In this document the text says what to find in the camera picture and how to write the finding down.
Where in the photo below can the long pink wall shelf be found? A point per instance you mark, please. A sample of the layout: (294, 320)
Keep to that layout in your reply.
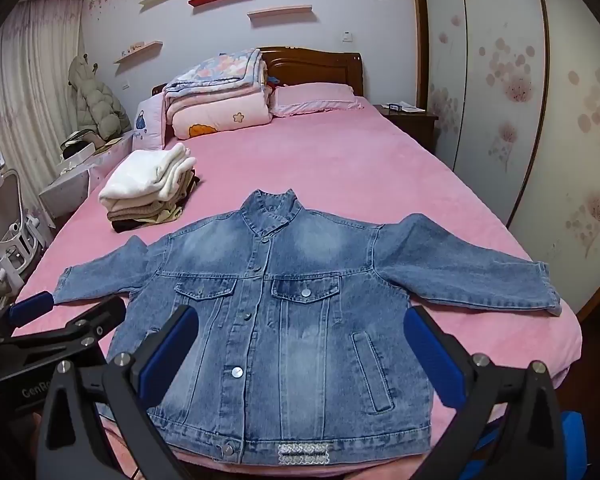
(279, 12)

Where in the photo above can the short pink wall shelf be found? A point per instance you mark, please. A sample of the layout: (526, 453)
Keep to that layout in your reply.
(139, 52)

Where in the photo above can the bed with pink sheet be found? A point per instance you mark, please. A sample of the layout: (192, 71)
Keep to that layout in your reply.
(330, 160)

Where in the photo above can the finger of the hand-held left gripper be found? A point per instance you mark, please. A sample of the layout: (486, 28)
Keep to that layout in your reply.
(30, 306)
(80, 327)

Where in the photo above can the pale floral curtain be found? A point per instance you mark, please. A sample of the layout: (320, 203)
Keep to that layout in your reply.
(25, 90)

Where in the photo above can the blue plastic object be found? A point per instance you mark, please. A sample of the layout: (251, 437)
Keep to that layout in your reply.
(575, 442)

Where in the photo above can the olive puffer jacket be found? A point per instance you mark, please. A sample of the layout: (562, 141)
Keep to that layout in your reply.
(97, 105)

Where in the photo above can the stack of folded clothes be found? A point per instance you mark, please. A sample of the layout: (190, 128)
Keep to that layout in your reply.
(150, 180)

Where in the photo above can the lilac cushion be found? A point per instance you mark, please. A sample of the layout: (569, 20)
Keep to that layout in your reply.
(149, 122)

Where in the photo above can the floral sliding wardrobe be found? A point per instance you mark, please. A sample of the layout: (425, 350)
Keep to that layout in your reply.
(555, 110)

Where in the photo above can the pink pillow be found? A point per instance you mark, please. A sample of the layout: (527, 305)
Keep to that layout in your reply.
(315, 97)

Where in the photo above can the blue denim jacket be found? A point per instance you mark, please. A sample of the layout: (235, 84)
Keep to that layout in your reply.
(290, 310)

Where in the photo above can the dark wooden nightstand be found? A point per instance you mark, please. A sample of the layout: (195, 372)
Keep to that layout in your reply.
(410, 127)

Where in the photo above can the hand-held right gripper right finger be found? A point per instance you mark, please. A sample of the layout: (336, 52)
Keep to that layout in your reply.
(432, 360)

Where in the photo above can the floral folded quilt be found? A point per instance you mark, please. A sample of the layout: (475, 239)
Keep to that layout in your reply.
(215, 72)

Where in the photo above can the white storage cabinet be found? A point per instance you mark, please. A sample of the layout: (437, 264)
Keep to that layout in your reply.
(70, 187)

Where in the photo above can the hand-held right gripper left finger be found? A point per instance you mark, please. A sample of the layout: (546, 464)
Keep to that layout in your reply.
(172, 355)

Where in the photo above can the dark bag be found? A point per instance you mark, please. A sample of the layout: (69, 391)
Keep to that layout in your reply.
(80, 146)

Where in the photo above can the pink folded quilt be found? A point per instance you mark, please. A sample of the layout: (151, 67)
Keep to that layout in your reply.
(220, 117)

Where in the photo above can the white paper sheet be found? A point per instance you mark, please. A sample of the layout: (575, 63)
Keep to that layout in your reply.
(411, 106)

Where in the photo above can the white office chair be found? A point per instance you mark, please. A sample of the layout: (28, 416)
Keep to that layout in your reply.
(10, 220)

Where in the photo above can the dark wooden headboard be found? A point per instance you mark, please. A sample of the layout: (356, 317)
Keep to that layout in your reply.
(310, 60)

